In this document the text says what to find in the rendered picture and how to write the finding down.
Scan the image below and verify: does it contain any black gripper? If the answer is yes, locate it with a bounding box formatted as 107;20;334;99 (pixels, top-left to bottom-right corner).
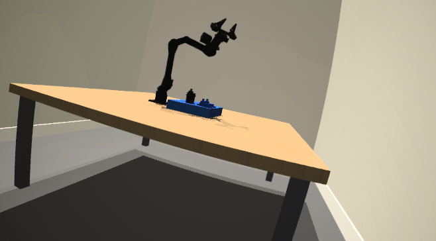
210;19;237;43

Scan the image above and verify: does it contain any blue flat deck plate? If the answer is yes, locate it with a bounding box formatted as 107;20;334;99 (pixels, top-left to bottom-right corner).
166;99;223;118

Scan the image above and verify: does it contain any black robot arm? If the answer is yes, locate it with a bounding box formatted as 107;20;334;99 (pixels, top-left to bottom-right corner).
154;32;229;102

